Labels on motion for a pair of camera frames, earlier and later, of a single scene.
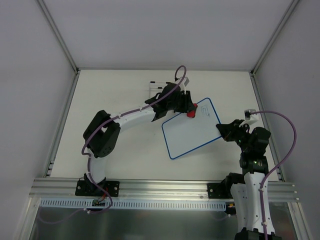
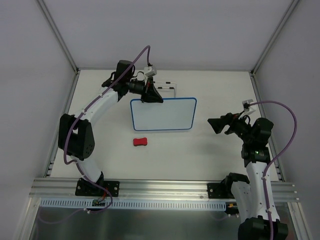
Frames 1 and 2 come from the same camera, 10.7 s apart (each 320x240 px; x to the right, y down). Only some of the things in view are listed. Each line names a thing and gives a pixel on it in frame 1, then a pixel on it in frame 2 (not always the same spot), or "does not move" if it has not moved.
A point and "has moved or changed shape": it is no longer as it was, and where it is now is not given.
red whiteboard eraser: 191,114 to 142,141
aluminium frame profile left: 59,36 does not move
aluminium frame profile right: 273,36 does not move
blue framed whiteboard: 183,134 has moved or changed shape
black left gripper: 186,101 to 146,90
